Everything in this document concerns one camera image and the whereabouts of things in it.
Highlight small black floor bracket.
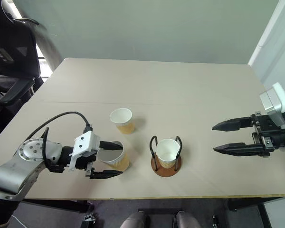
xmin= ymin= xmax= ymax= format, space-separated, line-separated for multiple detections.
xmin=81 ymin=213 xmax=97 ymax=228

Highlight brown cup holder stand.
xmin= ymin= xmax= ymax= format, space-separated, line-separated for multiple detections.
xmin=150 ymin=135 xmax=183 ymax=178

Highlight ribbed yellow paper cup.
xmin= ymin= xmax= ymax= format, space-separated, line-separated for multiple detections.
xmin=109 ymin=107 xmax=136 ymax=135
xmin=98 ymin=140 xmax=130 ymax=172
xmin=155 ymin=138 xmax=181 ymax=170

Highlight white floor cable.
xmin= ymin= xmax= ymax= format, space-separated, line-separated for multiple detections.
xmin=11 ymin=214 xmax=27 ymax=228

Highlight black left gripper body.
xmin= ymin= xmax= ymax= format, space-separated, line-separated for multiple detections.
xmin=72 ymin=152 xmax=100 ymax=179

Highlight black table frame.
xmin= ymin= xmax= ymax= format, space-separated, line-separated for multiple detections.
xmin=20 ymin=196 xmax=285 ymax=214

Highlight black office chair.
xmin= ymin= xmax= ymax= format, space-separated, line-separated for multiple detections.
xmin=0 ymin=18 xmax=42 ymax=121

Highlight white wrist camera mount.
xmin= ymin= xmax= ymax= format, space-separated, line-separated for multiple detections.
xmin=68 ymin=131 xmax=101 ymax=172
xmin=259 ymin=82 xmax=285 ymax=153

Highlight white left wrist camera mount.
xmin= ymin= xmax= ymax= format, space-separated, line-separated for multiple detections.
xmin=68 ymin=131 xmax=101 ymax=172

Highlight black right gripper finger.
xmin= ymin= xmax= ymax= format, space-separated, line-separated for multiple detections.
xmin=213 ymin=142 xmax=264 ymax=157
xmin=212 ymin=115 xmax=253 ymax=133

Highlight dark rounded shape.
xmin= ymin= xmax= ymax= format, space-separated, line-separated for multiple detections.
xmin=120 ymin=211 xmax=147 ymax=228

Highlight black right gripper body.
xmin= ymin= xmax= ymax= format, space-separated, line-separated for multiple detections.
xmin=249 ymin=114 xmax=285 ymax=158

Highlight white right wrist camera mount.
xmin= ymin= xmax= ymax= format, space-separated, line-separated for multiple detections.
xmin=259 ymin=82 xmax=285 ymax=153

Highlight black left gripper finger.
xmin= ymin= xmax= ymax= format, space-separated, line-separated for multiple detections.
xmin=90 ymin=169 xmax=124 ymax=180
xmin=99 ymin=141 xmax=124 ymax=151

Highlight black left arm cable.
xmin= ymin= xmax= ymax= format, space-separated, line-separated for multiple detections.
xmin=23 ymin=111 xmax=94 ymax=172

